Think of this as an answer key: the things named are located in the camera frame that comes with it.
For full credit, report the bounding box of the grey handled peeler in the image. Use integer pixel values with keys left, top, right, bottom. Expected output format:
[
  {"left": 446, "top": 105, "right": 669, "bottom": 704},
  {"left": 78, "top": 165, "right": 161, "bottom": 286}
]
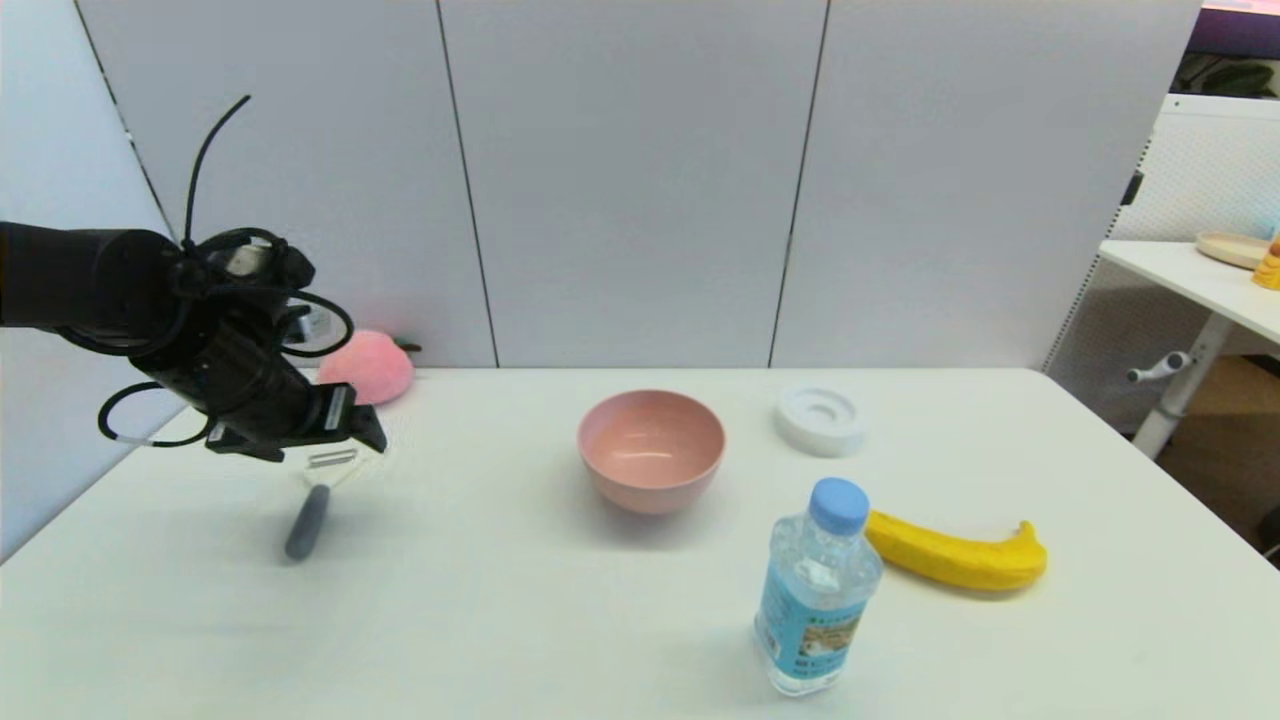
[{"left": 284, "top": 449, "right": 359, "bottom": 562}]

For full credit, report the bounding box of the pink peach plush toy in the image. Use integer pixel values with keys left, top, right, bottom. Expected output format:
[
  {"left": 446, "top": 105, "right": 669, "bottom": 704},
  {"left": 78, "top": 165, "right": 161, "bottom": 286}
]
[{"left": 315, "top": 330, "right": 423, "bottom": 407}]

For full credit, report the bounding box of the pink bowl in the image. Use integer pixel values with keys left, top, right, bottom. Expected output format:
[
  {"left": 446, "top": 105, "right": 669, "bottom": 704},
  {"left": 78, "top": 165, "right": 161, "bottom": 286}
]
[{"left": 577, "top": 390, "right": 727, "bottom": 516}]

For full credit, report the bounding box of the clear water bottle blue label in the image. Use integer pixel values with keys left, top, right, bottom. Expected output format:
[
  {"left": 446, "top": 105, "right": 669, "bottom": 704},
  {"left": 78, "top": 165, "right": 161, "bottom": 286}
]
[{"left": 754, "top": 477, "right": 885, "bottom": 698}]

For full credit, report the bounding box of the yellow banana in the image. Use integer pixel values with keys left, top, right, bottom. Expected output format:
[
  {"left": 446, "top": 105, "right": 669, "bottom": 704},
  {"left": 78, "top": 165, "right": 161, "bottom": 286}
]
[{"left": 865, "top": 510, "right": 1049, "bottom": 593}]

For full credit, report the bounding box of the white side table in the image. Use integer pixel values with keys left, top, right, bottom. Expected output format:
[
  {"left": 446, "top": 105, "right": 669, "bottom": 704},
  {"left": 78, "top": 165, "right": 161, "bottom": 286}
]
[{"left": 1098, "top": 240, "right": 1280, "bottom": 460}]

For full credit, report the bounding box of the white pegboard panel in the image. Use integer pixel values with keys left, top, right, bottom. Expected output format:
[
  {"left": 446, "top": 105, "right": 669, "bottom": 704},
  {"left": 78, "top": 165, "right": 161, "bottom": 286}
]
[{"left": 1045, "top": 93, "right": 1280, "bottom": 431}]

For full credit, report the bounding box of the beige plate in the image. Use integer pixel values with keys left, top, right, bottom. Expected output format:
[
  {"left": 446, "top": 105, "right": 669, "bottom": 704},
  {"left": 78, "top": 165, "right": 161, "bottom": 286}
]
[{"left": 1196, "top": 231, "right": 1274, "bottom": 271}]

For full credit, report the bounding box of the dark green plant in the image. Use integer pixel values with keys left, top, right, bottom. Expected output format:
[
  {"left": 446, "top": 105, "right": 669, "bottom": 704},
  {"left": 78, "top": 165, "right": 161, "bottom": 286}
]
[{"left": 1175, "top": 50, "right": 1280, "bottom": 99}]

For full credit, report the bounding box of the white round ring holder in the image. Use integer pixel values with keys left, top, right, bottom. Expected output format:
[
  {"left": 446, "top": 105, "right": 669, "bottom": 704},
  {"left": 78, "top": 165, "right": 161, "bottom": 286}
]
[{"left": 775, "top": 386, "right": 865, "bottom": 458}]

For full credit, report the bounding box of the white table crank handle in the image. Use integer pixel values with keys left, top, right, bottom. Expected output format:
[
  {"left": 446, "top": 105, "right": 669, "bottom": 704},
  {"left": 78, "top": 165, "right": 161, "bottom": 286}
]
[{"left": 1127, "top": 351, "right": 1197, "bottom": 386}]

